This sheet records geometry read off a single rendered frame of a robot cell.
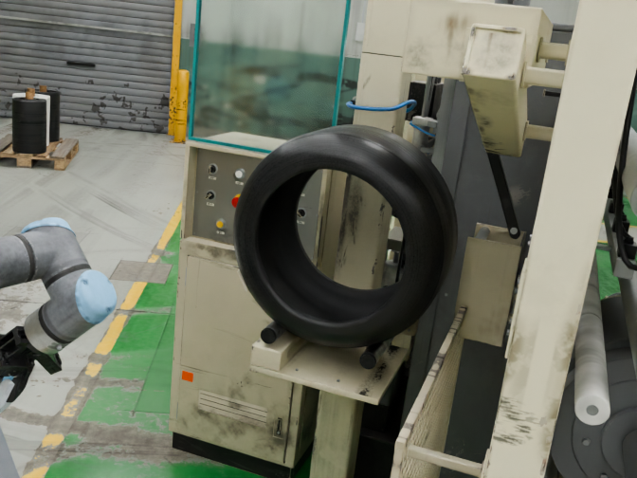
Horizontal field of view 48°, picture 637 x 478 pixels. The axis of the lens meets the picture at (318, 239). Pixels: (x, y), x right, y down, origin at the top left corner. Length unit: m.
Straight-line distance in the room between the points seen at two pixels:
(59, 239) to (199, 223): 1.37
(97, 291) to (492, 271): 1.11
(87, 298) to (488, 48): 0.84
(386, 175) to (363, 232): 0.47
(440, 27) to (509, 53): 0.17
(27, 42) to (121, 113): 1.62
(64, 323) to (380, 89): 1.14
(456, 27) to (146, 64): 9.70
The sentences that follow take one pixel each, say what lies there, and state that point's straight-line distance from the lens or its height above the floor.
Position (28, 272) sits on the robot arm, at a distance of 1.39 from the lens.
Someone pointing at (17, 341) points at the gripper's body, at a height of 1.08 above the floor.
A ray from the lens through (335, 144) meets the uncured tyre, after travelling 1.77.
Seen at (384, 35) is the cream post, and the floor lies 1.71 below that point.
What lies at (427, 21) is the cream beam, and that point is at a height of 1.74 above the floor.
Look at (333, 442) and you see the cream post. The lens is 2.46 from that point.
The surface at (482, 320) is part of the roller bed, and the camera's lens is 2.10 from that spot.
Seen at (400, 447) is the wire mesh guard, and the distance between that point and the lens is 1.38.
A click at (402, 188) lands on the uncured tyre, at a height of 1.36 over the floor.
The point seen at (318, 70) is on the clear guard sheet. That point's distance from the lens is 2.46.
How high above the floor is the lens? 1.70
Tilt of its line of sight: 16 degrees down
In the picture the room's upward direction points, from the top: 7 degrees clockwise
